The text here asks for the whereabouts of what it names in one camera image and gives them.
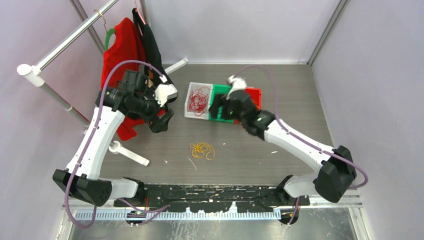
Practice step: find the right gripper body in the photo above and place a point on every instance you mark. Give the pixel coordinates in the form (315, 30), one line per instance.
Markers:
(230, 112)

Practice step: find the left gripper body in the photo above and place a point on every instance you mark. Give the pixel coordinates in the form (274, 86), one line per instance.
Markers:
(151, 109)

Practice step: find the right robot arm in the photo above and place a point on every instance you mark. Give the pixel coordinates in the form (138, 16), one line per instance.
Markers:
(333, 170)

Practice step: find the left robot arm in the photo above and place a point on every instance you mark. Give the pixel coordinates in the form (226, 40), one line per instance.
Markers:
(80, 179)

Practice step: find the green plastic bin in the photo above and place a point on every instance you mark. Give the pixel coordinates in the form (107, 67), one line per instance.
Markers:
(219, 89)

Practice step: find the white plastic bin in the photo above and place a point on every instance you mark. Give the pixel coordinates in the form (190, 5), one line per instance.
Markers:
(197, 102)

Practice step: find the red plastic bin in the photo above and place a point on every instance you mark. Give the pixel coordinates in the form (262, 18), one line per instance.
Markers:
(255, 96)

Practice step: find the black shirt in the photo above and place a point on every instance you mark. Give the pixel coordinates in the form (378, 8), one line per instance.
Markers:
(152, 53)

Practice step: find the red shirt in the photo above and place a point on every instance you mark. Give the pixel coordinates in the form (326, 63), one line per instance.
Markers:
(124, 43)

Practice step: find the green hanger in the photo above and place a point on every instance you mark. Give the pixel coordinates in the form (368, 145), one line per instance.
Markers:
(108, 35)

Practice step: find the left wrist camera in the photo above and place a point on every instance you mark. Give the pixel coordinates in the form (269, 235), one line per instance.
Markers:
(165, 91)

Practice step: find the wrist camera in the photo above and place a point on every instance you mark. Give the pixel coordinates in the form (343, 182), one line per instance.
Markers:
(236, 83)
(165, 91)

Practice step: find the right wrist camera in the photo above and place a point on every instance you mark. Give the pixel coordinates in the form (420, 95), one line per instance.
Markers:
(236, 83)

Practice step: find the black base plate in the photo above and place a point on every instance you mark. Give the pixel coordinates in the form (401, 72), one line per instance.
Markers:
(212, 198)

